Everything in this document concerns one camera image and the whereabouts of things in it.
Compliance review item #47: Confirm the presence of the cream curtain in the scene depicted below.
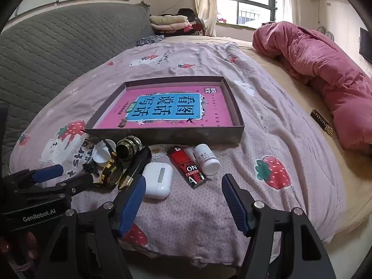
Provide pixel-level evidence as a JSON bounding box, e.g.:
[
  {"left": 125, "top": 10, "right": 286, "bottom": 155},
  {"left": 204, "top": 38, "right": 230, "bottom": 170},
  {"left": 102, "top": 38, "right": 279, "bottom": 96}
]
[
  {"left": 283, "top": 0, "right": 303, "bottom": 25},
  {"left": 192, "top": 0, "right": 218, "bottom": 37}
]

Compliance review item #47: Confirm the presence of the shallow pink cardboard box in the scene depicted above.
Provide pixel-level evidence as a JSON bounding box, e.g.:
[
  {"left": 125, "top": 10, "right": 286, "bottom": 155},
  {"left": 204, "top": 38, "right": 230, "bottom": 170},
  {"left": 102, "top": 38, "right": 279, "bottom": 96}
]
[{"left": 85, "top": 76, "right": 245, "bottom": 146}]

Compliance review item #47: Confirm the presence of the white plastic bottle cap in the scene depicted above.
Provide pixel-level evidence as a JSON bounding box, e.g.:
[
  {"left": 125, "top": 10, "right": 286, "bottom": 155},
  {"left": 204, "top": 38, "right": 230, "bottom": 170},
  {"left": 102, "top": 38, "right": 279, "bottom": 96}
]
[{"left": 92, "top": 140, "right": 112, "bottom": 163}]

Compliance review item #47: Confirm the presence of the dark framed window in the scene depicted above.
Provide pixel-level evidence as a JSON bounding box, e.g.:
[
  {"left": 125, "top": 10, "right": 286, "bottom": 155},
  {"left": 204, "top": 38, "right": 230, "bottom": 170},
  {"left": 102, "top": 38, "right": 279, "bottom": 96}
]
[{"left": 216, "top": 0, "right": 287, "bottom": 27}]

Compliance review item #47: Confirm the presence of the pink folded blanket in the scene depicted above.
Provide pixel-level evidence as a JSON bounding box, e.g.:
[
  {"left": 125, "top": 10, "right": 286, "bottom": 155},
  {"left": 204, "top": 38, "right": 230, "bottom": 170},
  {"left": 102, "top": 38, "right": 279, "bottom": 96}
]
[{"left": 151, "top": 22, "right": 189, "bottom": 31}]

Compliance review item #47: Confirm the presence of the dark patterned cloth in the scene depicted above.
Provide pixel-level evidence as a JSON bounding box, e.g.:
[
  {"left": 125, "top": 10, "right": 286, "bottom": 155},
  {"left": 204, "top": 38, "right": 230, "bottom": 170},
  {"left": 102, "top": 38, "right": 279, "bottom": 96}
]
[{"left": 136, "top": 35, "right": 165, "bottom": 46}]

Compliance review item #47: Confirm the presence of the black and yellow wristwatch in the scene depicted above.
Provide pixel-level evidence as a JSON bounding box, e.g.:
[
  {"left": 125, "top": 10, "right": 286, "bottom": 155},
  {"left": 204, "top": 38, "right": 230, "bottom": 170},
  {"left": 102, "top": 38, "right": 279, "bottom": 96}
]
[{"left": 97, "top": 139, "right": 125, "bottom": 186}]

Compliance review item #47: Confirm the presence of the round brass metal knob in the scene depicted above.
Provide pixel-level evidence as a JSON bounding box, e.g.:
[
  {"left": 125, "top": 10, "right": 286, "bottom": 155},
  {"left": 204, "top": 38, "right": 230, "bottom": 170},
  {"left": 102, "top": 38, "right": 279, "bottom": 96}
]
[{"left": 116, "top": 136, "right": 143, "bottom": 161}]

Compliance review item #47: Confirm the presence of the black garment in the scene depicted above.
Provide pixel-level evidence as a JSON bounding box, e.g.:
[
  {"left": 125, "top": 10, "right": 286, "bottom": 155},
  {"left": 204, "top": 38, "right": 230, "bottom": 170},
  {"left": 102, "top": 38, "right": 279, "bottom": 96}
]
[{"left": 177, "top": 8, "right": 196, "bottom": 21}]

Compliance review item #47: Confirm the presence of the white metal chair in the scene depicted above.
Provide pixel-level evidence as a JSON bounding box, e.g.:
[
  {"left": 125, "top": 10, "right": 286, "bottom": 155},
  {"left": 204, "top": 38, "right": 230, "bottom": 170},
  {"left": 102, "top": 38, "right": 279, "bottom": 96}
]
[{"left": 317, "top": 26, "right": 335, "bottom": 40}]

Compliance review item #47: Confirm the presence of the white earbuds case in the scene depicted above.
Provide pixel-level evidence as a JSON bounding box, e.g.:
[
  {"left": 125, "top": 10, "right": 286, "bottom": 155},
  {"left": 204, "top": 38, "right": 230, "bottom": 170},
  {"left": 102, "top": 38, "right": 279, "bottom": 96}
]
[{"left": 142, "top": 162, "right": 174, "bottom": 199}]

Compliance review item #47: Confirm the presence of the pink strawberry printed blanket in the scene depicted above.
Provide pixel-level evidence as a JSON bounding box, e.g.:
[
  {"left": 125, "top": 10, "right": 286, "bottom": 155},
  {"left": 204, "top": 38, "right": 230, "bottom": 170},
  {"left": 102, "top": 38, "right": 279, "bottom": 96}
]
[{"left": 9, "top": 42, "right": 348, "bottom": 268}]

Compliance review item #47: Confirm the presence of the white pill bottle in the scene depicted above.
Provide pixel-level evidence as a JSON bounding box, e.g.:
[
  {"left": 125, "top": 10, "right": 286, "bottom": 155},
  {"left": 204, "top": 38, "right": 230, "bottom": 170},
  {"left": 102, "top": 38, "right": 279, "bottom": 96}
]
[{"left": 194, "top": 143, "right": 222, "bottom": 176}]

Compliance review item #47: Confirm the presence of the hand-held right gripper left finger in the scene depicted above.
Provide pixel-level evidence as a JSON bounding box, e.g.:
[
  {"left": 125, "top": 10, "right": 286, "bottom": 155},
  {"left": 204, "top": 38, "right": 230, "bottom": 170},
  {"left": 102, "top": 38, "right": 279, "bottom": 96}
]
[{"left": 35, "top": 176, "right": 147, "bottom": 279}]

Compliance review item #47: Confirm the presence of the black hair clip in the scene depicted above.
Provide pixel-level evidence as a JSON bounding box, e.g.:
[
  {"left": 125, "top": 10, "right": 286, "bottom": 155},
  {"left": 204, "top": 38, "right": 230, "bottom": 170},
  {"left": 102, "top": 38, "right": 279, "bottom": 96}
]
[{"left": 83, "top": 161, "right": 99, "bottom": 176}]

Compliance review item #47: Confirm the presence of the pink duvet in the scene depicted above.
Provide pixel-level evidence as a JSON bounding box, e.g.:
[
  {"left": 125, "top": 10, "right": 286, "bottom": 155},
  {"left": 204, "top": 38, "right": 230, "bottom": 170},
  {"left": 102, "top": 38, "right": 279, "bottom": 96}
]
[{"left": 252, "top": 21, "right": 372, "bottom": 152}]

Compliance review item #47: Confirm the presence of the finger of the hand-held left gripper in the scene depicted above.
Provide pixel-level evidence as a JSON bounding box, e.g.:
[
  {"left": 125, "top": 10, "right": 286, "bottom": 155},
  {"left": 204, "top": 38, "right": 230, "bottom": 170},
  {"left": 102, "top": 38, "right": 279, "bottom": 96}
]
[
  {"left": 2, "top": 164, "right": 64, "bottom": 193},
  {"left": 16, "top": 174, "right": 95, "bottom": 203}
]

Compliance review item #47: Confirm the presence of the person's left hand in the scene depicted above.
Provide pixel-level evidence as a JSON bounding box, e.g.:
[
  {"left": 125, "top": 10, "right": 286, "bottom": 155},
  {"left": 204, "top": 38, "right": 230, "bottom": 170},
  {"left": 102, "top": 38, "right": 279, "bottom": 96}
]
[{"left": 0, "top": 232, "right": 38, "bottom": 268}]

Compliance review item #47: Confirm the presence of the grey quilted headboard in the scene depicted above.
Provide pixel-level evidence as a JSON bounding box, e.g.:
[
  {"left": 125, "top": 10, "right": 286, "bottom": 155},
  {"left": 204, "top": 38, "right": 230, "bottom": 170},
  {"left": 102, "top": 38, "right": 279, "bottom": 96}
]
[{"left": 0, "top": 2, "right": 156, "bottom": 160}]

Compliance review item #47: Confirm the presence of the pink and blue book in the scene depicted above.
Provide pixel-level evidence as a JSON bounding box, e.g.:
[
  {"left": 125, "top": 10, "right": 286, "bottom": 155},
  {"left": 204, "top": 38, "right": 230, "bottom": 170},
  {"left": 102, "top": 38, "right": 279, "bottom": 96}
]
[{"left": 96, "top": 86, "right": 233, "bottom": 128}]

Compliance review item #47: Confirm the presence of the red lighter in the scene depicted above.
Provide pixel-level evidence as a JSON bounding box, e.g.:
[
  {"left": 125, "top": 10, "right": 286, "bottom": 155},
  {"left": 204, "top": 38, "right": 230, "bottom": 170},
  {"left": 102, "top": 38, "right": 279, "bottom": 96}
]
[{"left": 167, "top": 146, "right": 208, "bottom": 189}]

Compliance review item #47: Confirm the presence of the small black labelled case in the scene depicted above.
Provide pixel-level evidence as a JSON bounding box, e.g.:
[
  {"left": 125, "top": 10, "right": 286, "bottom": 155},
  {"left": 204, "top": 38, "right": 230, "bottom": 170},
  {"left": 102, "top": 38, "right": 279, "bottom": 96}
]
[{"left": 310, "top": 110, "right": 333, "bottom": 136}]

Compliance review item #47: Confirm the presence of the black and gold bar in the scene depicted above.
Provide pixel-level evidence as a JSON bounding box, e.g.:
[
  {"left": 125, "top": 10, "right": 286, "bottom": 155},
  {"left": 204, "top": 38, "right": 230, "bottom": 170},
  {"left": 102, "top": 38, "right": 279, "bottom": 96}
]
[{"left": 118, "top": 145, "right": 152, "bottom": 191}]

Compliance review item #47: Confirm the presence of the beige bed sheet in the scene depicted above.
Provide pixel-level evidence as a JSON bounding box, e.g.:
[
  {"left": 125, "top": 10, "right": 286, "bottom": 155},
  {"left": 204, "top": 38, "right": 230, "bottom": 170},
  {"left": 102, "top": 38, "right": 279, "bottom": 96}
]
[{"left": 157, "top": 35, "right": 372, "bottom": 230}]

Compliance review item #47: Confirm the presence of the black wall television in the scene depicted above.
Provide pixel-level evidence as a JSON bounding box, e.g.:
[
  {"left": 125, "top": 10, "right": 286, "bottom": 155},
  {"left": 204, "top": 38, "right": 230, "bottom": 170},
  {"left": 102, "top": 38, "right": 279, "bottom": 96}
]
[{"left": 359, "top": 27, "right": 372, "bottom": 64}]

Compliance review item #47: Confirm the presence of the beige folded blanket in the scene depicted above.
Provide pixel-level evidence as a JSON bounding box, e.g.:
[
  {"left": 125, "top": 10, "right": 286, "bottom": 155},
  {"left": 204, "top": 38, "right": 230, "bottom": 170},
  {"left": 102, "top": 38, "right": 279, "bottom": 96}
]
[{"left": 149, "top": 14, "right": 188, "bottom": 25}]

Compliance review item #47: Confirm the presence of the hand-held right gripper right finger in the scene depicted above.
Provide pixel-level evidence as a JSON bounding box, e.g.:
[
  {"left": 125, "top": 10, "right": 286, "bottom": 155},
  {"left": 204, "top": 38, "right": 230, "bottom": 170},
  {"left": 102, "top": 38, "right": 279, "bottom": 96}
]
[{"left": 221, "top": 173, "right": 335, "bottom": 279}]

